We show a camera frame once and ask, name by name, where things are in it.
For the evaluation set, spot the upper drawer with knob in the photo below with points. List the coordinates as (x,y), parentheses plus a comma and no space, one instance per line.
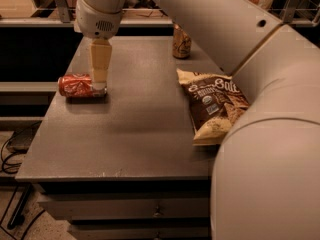
(116,206)

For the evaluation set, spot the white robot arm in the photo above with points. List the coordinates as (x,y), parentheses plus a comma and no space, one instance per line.
(266,176)

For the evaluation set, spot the black power adapter box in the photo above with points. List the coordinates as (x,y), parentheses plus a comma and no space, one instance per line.
(21,141)

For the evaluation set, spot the brown yellow chip bag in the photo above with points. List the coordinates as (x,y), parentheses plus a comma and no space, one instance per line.
(215,104)

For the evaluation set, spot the grey metal shelf rail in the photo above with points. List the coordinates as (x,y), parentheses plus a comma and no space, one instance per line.
(295,12)

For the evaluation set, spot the lower drawer with knob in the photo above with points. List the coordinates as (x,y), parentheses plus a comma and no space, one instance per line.
(149,229)

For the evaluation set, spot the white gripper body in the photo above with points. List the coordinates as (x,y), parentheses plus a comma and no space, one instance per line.
(97,23)

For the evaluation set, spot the grey drawer cabinet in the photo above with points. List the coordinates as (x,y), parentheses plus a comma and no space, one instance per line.
(124,167)

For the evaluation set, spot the drawer with knob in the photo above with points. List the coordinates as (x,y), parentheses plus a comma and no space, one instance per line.
(149,229)
(116,206)

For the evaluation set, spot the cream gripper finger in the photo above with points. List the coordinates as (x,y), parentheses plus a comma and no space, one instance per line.
(100,51)

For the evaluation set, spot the red coke can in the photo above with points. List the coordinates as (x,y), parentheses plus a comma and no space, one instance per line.
(79,86)

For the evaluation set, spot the gold soda can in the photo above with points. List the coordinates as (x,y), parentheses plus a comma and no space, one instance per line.
(181,47)

